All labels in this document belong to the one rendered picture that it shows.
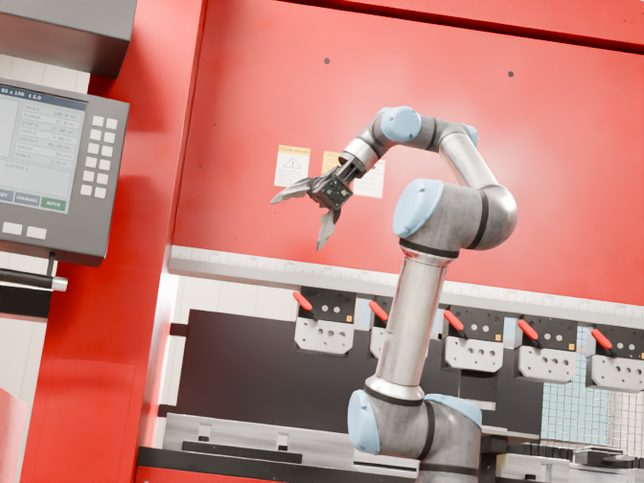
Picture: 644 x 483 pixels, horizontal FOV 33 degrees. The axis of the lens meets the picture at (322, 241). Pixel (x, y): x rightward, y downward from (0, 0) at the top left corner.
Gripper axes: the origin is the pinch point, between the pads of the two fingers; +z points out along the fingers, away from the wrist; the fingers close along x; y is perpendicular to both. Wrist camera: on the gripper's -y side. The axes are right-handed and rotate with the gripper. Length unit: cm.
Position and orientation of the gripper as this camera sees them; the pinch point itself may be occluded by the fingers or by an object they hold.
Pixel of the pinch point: (292, 228)
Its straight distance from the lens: 244.0
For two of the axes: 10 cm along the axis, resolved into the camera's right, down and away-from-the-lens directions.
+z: -6.5, 7.2, -2.5
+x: 6.9, 6.9, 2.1
